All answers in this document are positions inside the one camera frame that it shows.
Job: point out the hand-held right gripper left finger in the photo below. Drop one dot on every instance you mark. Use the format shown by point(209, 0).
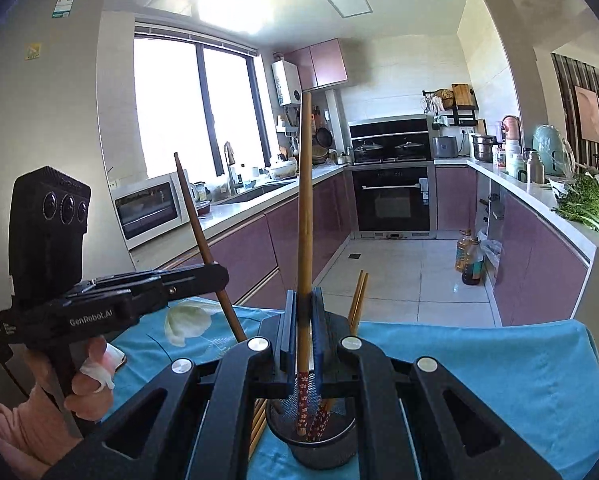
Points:
point(290, 340)

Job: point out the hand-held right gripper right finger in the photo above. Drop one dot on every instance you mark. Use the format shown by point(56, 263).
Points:
point(319, 340)

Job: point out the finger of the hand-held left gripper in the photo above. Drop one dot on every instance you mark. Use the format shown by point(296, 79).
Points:
point(194, 280)

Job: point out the dark brown chopstick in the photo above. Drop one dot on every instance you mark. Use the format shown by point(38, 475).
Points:
point(192, 205)

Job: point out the black mesh utensil holder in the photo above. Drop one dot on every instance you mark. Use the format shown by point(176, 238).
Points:
point(329, 447)

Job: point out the light chopstick red patterned end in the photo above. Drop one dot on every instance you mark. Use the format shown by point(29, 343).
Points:
point(305, 200)

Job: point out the person's left hand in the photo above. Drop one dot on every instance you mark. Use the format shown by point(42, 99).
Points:
point(89, 349)

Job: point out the long pink base cabinet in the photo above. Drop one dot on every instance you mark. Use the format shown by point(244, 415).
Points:
point(259, 240)

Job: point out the white microwave oven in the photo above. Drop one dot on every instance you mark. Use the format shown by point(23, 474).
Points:
point(147, 210)

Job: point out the kitchen sink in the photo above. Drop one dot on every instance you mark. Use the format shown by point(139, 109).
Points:
point(259, 192)

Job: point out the steel sink faucet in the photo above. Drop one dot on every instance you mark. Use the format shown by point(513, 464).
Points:
point(228, 165)

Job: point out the white finger wrap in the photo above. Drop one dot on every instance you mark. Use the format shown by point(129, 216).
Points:
point(97, 375)

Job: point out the white casserole pot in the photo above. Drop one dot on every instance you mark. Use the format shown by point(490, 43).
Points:
point(283, 169)

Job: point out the grey refrigerator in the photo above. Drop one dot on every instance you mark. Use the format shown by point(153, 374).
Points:
point(54, 110)

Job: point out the built-in black oven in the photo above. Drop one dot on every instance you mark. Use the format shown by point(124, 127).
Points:
point(392, 197)

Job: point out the blue floral tablecloth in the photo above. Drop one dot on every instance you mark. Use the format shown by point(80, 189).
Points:
point(479, 375)

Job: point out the yellow cooking oil bottle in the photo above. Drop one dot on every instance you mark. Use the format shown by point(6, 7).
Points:
point(462, 252)

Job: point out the dark framed kitchen window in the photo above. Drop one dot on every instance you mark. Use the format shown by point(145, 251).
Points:
point(174, 100)

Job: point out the clear plastic bag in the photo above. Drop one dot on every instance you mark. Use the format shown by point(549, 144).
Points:
point(492, 260)

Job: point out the hanging black frying pan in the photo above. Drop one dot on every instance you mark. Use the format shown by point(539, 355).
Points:
point(323, 137)

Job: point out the narrow pink base cabinet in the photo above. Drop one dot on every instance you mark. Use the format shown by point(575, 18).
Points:
point(454, 197)

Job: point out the black pot with glass lid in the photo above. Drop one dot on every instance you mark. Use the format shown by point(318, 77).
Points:
point(368, 149)
point(409, 149)

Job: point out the white water heater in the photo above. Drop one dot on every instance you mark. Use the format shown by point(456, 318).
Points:
point(285, 82)

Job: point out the black range hood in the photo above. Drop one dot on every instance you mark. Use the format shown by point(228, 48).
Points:
point(389, 127)

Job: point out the pink peninsula base cabinet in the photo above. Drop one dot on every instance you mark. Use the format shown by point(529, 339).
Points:
point(534, 260)

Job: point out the steel stock pot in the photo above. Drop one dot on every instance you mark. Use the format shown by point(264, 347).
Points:
point(483, 147)

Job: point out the steel thermos bottle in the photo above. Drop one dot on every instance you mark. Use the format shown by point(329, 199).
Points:
point(535, 167)

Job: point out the wooden cutting board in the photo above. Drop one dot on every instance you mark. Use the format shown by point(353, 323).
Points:
point(462, 95)

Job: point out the pink kettle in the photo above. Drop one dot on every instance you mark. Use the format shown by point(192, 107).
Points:
point(511, 127)

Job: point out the bunch of leafy greens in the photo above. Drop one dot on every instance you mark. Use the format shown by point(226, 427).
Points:
point(587, 200)

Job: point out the dark slatted room divider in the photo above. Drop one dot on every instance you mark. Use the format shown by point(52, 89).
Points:
point(562, 90)

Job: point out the pink wall cabinet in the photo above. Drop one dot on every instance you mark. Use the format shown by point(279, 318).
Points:
point(319, 65)

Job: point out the black wall rack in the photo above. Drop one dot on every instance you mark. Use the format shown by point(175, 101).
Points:
point(467, 117)

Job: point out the pink wall picture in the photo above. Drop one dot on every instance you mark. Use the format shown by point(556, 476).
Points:
point(588, 114)

